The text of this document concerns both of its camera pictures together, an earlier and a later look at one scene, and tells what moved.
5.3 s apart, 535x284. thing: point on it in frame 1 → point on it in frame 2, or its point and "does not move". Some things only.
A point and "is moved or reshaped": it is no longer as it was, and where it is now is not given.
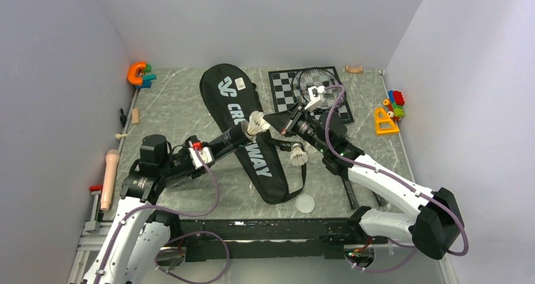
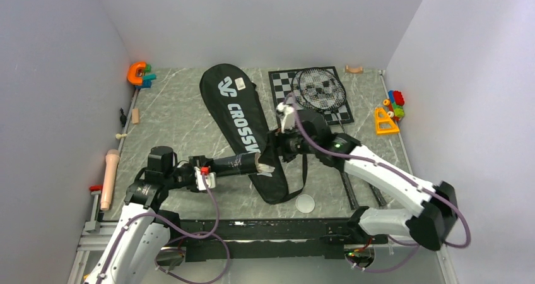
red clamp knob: [96, 188] does not move
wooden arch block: [354, 71] does not move
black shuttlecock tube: [229, 140] → [235, 165]
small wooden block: [135, 116] does not move
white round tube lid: [305, 203] does not move
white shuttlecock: [299, 156] is moved or reshaped
